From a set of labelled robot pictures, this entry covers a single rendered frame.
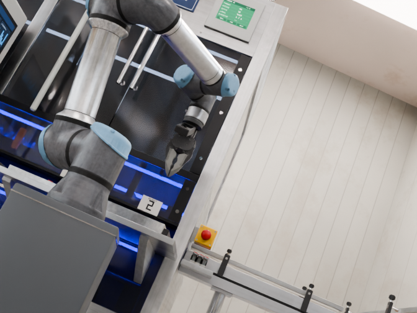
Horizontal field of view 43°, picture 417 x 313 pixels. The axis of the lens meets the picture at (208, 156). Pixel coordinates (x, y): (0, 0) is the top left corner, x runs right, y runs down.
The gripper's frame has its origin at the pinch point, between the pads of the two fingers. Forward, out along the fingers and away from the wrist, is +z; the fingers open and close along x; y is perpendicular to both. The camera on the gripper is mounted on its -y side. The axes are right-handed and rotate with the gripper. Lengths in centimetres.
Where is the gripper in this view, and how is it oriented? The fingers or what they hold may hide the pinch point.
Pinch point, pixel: (169, 172)
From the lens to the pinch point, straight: 172.3
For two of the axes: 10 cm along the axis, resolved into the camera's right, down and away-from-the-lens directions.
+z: -3.8, 8.7, -3.0
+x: -9.2, -3.8, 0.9
